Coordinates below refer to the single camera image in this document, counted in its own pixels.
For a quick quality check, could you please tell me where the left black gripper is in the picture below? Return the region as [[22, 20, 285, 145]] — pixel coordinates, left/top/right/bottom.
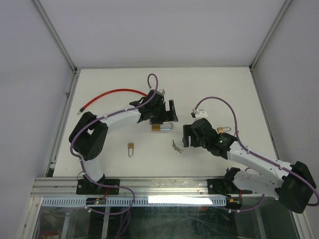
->
[[151, 100, 178, 125]]

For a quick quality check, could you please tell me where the large brass padlock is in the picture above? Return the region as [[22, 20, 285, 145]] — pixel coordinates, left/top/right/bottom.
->
[[152, 122, 173, 131]]

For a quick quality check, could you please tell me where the silver key bunch front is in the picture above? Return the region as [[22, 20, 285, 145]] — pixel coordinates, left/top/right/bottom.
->
[[172, 140, 183, 153]]

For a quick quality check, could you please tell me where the red cable lock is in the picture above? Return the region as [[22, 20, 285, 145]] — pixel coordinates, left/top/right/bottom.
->
[[76, 88, 149, 116]]

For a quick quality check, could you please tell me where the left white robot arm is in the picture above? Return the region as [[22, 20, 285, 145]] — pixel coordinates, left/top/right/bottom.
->
[[69, 89, 178, 194]]

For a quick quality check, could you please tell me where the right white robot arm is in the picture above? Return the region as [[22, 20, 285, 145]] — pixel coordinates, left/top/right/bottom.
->
[[182, 118, 317, 214]]

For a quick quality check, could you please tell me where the small brass padlock right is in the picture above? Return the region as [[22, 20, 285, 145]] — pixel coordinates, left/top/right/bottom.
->
[[217, 127, 232, 133]]

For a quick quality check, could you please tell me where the small brass padlock long shackle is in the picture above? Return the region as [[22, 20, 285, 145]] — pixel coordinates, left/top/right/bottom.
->
[[128, 143, 135, 157]]

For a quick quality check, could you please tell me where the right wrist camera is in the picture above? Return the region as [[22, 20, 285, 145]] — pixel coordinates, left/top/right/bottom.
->
[[191, 109, 208, 120]]

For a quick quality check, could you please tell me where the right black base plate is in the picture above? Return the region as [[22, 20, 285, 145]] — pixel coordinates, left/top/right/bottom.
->
[[206, 178, 240, 197]]

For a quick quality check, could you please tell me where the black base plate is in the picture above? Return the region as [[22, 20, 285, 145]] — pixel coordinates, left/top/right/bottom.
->
[[206, 178, 240, 197], [76, 178, 120, 195]]

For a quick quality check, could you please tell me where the left aluminium frame post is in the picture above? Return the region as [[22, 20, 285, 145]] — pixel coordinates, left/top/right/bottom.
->
[[31, 0, 77, 74]]

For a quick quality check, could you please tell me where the aluminium frame post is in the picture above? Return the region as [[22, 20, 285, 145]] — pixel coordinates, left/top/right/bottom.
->
[[31, 0, 77, 74], [249, 0, 294, 70]]

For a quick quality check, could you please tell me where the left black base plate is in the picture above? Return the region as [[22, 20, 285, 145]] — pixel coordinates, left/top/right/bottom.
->
[[76, 178, 120, 195]]

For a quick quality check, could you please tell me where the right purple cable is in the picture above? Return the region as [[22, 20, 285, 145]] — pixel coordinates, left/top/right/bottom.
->
[[193, 96, 319, 214]]

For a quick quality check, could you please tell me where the aluminium mounting rail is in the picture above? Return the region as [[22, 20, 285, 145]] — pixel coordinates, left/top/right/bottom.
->
[[31, 176, 299, 198]]

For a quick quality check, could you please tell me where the white slotted cable duct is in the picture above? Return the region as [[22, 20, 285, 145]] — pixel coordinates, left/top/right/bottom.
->
[[42, 196, 226, 208]]

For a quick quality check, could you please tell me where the right aluminium frame post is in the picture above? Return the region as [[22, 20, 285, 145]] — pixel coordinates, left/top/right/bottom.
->
[[249, 0, 294, 70]]

